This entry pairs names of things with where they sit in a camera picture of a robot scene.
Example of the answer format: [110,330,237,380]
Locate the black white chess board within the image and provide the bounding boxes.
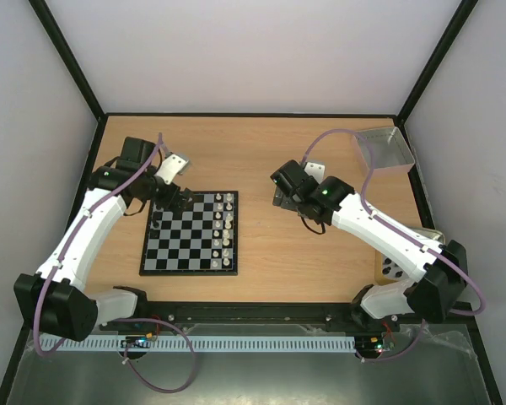
[139,191,239,276]

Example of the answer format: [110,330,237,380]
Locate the gold metal tin tray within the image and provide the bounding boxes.
[374,228,446,285]

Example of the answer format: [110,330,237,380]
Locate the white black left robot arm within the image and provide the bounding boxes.
[13,137,192,342]

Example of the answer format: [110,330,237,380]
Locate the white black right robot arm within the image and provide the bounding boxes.
[271,160,468,331]

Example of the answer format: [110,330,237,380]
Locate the white chess piece row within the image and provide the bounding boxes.
[209,192,238,273]

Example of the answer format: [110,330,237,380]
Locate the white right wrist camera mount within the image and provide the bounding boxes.
[304,161,326,183]

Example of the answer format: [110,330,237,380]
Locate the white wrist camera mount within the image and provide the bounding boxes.
[155,153,191,185]
[304,161,326,183]

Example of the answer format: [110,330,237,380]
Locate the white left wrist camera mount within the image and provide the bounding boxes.
[155,153,191,185]

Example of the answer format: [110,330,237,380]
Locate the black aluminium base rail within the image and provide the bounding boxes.
[24,300,477,332]

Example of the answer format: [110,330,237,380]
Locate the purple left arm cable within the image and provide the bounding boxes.
[32,131,168,359]

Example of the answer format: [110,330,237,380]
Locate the white slotted cable duct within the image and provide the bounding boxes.
[58,335,355,354]

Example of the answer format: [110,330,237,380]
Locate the black frame post left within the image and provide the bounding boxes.
[28,0,105,122]

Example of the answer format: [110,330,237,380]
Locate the black frame post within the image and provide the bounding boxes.
[28,0,105,122]
[396,0,478,124]

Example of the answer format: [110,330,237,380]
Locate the black frame post right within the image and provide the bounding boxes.
[396,0,478,124]

